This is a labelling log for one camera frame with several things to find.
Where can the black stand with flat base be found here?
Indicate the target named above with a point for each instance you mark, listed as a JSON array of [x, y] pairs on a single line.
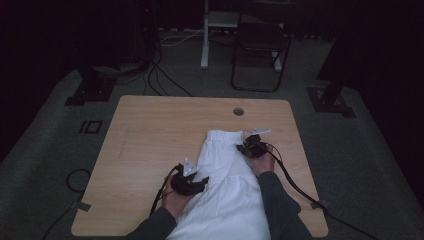
[[91, 91]]

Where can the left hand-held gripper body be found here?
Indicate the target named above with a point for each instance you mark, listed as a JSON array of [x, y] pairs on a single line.
[[186, 181]]

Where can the grey tape piece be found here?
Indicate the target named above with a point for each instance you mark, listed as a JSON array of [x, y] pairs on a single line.
[[81, 206], [318, 204]]

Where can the black slanted stand with base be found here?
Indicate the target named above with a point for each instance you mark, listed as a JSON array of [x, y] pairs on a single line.
[[330, 101]]

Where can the person's left hand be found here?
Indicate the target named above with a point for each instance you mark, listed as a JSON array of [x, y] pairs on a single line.
[[176, 203]]

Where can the black folding chair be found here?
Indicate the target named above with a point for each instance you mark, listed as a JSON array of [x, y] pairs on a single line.
[[261, 40]]

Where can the person's right hand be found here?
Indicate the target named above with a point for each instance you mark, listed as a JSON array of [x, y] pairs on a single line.
[[263, 164]]

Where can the white skirt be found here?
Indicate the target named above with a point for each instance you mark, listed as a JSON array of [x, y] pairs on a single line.
[[226, 186]]

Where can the white desk frame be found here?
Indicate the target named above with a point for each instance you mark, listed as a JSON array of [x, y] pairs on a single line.
[[205, 40]]

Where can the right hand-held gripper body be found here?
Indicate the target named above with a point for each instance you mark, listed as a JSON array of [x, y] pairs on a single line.
[[258, 146]]

